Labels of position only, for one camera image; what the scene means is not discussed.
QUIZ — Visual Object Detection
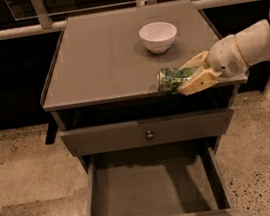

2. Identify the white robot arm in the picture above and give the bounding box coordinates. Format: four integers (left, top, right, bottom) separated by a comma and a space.
178, 10, 270, 101

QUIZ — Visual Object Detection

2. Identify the grey wooden drawer cabinet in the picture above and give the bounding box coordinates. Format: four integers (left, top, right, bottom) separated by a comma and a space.
28, 0, 261, 181

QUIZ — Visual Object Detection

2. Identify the open middle grey drawer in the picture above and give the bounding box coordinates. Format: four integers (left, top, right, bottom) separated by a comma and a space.
86, 149, 249, 216

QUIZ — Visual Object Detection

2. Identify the crushed green can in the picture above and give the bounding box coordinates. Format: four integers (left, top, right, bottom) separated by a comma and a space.
156, 67, 197, 94

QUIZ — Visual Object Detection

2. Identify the round brass drawer knob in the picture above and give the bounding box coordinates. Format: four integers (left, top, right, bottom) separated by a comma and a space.
146, 130, 154, 140

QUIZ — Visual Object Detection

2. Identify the white ceramic bowl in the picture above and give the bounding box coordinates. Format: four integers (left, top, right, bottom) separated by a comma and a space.
139, 21, 177, 54

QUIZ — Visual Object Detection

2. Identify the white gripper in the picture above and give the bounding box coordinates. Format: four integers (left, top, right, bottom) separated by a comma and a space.
178, 35, 248, 95

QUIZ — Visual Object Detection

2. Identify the closed top grey drawer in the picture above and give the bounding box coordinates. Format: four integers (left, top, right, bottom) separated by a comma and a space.
60, 108, 234, 156

